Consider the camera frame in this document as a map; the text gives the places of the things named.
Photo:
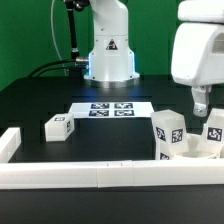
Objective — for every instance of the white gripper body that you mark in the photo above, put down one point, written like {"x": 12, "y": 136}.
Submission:
{"x": 198, "y": 51}

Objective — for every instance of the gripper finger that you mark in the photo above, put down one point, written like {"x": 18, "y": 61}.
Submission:
{"x": 200, "y": 96}

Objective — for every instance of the white round stool seat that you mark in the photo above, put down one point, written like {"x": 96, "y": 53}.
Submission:
{"x": 194, "y": 148}

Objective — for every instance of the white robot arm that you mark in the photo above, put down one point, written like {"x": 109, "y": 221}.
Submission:
{"x": 111, "y": 61}

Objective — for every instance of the white U-shaped fence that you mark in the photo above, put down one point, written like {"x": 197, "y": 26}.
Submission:
{"x": 102, "y": 174}

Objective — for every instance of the white marker sheet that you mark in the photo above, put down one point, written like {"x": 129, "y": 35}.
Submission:
{"x": 112, "y": 110}

